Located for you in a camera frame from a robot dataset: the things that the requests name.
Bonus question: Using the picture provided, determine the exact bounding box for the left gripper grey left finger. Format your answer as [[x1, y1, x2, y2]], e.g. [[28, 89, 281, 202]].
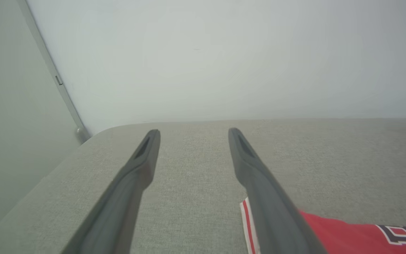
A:
[[60, 129, 161, 254]]

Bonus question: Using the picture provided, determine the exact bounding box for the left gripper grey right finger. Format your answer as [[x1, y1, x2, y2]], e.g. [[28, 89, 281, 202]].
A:
[[228, 127, 327, 254]]

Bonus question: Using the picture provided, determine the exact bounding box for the red and white jersey garment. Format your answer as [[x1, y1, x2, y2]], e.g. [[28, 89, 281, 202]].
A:
[[240, 197, 406, 254]]

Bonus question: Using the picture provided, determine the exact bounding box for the light grey fabric sofa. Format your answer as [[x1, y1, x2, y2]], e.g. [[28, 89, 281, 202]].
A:
[[0, 118, 406, 254]]

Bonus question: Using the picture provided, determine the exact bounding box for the small metal door stop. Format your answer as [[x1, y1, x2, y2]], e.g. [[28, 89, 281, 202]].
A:
[[76, 127, 91, 143]]

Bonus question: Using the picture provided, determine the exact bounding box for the grey door frame strip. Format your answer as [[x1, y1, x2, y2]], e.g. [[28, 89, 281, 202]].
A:
[[16, 0, 91, 143]]

